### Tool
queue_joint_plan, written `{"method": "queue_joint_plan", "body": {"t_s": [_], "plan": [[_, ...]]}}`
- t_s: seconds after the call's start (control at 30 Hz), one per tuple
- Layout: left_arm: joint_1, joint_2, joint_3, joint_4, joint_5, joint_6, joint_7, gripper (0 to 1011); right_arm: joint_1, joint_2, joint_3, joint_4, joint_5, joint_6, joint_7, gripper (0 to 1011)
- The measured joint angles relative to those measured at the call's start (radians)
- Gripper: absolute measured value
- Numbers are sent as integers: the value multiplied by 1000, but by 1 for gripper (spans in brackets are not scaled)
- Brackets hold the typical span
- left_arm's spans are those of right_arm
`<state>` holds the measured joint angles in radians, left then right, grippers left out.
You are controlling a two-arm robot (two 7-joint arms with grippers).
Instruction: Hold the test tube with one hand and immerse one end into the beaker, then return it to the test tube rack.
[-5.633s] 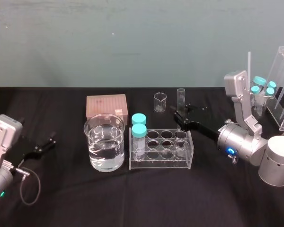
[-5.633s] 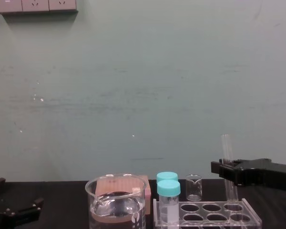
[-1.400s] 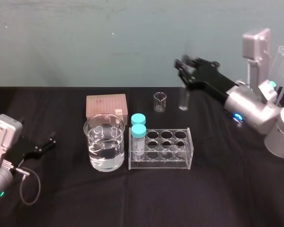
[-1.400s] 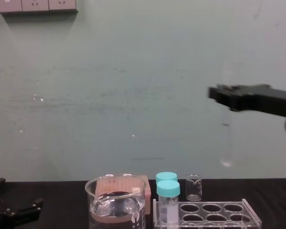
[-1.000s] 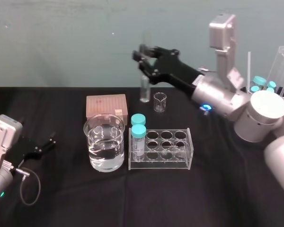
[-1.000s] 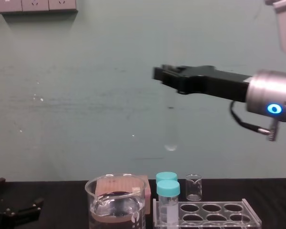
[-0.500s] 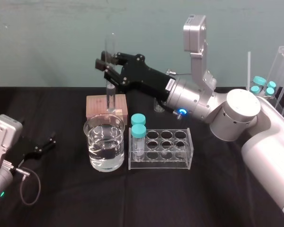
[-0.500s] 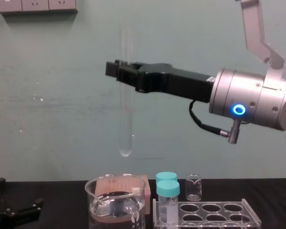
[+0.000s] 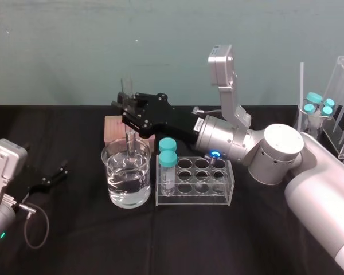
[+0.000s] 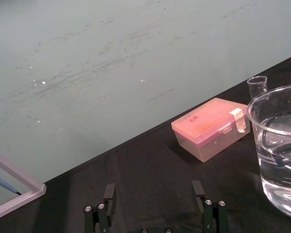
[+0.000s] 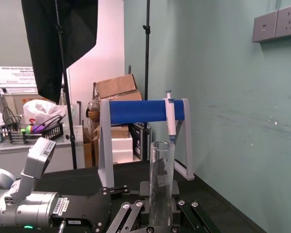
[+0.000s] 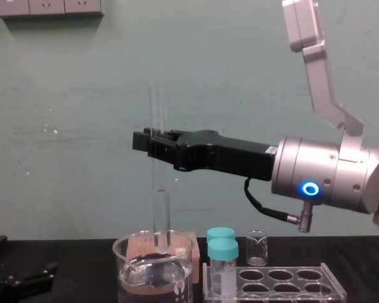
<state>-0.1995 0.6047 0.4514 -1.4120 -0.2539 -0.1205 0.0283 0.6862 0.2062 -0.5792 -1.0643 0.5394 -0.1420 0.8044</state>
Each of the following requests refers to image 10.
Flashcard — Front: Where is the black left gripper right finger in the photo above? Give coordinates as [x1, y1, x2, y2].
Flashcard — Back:
[192, 180, 228, 233]

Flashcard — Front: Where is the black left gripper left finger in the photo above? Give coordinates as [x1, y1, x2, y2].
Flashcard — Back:
[83, 183, 116, 233]

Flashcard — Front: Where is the blue pipette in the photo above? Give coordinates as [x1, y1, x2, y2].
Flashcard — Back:
[0, 172, 22, 196]

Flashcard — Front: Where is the black table cloth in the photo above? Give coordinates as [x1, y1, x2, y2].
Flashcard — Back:
[0, 52, 291, 233]

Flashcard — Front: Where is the pink translucent plastic box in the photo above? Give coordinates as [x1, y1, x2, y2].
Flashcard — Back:
[171, 97, 251, 163]

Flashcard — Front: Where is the large clear glass beaker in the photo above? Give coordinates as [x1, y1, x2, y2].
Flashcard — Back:
[246, 83, 291, 222]

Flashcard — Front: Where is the white framed tray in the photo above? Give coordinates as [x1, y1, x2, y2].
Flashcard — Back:
[0, 147, 47, 223]

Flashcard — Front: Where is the small clear glass beaker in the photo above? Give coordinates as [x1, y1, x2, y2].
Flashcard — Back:
[247, 75, 269, 101]

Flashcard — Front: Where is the pale wall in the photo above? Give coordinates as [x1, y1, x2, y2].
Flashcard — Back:
[0, 0, 291, 209]

